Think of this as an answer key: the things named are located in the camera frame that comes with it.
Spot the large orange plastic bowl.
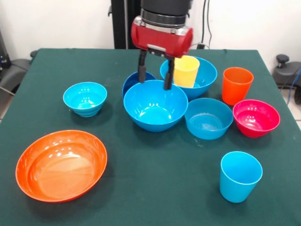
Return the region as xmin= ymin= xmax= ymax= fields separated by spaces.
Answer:
xmin=15 ymin=129 xmax=108 ymax=203

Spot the pink plastic bowl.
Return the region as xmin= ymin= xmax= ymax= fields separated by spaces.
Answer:
xmin=232 ymin=99 xmax=281 ymax=138

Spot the black equipment base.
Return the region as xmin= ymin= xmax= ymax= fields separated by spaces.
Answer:
xmin=272 ymin=54 xmax=301 ymax=89
xmin=0 ymin=30 xmax=32 ymax=95

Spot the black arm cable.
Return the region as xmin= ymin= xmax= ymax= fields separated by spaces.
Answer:
xmin=201 ymin=0 xmax=213 ymax=49

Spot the light blue plastic cup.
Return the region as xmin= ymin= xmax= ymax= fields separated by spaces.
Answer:
xmin=219 ymin=151 xmax=263 ymax=203

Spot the dark blue plastic bowl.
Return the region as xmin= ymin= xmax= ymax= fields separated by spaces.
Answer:
xmin=122 ymin=71 xmax=157 ymax=98

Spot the large blue plastic bowl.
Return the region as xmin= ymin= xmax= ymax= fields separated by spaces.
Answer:
xmin=159 ymin=56 xmax=218 ymax=101
xmin=123 ymin=79 xmax=189 ymax=133

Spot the small cyan plastic bowl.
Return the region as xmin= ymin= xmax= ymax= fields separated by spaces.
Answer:
xmin=63 ymin=81 xmax=108 ymax=118

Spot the dark green tablecloth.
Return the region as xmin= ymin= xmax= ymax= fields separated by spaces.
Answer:
xmin=0 ymin=48 xmax=301 ymax=226

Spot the yellow plastic cup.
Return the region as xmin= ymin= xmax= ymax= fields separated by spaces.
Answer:
xmin=173 ymin=55 xmax=201 ymax=89

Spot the orange plastic cup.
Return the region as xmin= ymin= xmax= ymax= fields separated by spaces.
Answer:
xmin=222 ymin=67 xmax=254 ymax=106

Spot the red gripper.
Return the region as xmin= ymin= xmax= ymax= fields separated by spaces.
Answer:
xmin=130 ymin=16 xmax=194 ymax=91

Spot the blue flat-bottomed ringed bowl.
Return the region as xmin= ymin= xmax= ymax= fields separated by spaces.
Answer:
xmin=184 ymin=97 xmax=234 ymax=140

